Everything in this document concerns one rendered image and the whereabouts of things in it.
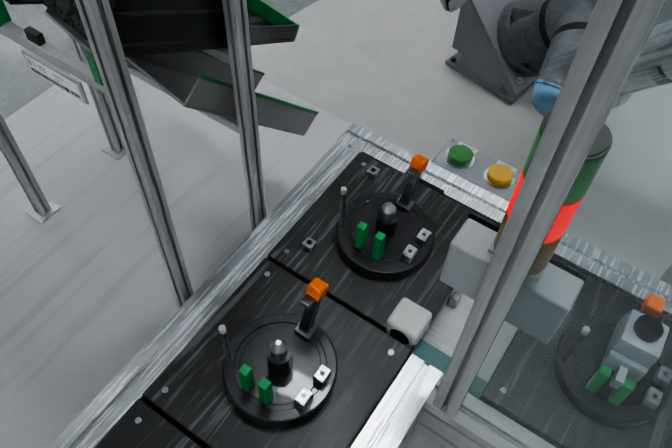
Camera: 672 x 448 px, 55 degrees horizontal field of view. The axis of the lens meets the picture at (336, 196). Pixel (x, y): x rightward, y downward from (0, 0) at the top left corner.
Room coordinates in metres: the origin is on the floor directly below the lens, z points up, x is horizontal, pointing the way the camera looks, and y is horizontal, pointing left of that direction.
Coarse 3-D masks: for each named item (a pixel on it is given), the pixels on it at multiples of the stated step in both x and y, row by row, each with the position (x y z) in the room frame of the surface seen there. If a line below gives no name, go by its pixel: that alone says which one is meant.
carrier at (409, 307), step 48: (336, 192) 0.61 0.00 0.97; (384, 192) 0.60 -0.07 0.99; (432, 192) 0.62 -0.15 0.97; (288, 240) 0.52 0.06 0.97; (336, 240) 0.51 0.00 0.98; (384, 240) 0.48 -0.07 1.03; (432, 240) 0.51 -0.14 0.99; (336, 288) 0.44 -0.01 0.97; (384, 288) 0.44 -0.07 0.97; (432, 288) 0.45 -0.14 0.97
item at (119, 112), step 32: (96, 0) 0.45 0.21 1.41; (224, 0) 0.59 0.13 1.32; (96, 32) 0.44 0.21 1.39; (96, 64) 0.45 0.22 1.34; (96, 96) 0.76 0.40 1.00; (128, 96) 0.45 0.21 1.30; (0, 128) 0.62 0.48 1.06; (128, 128) 0.44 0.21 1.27; (256, 128) 0.59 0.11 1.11; (256, 160) 0.60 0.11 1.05; (32, 192) 0.62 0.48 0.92; (160, 192) 0.45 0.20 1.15; (256, 192) 0.58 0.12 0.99; (160, 224) 0.44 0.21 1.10; (256, 224) 0.59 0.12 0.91
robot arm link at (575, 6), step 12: (552, 0) 0.99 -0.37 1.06; (564, 0) 0.97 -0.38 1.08; (576, 0) 0.95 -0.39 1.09; (588, 0) 0.93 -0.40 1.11; (552, 12) 0.96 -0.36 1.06; (564, 12) 0.94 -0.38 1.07; (576, 12) 0.92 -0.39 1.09; (588, 12) 0.91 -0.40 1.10; (552, 24) 0.95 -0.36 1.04; (564, 24) 0.91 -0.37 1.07; (576, 24) 0.89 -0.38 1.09; (552, 36) 0.94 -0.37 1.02
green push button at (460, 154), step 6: (450, 150) 0.70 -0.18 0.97; (456, 150) 0.70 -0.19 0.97; (462, 150) 0.70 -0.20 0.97; (468, 150) 0.70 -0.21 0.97; (450, 156) 0.69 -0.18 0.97; (456, 156) 0.69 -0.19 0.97; (462, 156) 0.69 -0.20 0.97; (468, 156) 0.69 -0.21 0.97; (456, 162) 0.68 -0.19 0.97; (462, 162) 0.68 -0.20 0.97; (468, 162) 0.68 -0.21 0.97
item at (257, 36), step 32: (64, 0) 0.56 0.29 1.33; (128, 0) 0.53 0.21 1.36; (160, 0) 0.55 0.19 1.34; (192, 0) 0.58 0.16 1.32; (256, 0) 0.75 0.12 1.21; (128, 32) 0.52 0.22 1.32; (160, 32) 0.55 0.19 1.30; (192, 32) 0.57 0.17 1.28; (224, 32) 0.61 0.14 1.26; (256, 32) 0.64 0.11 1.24; (288, 32) 0.68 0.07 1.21
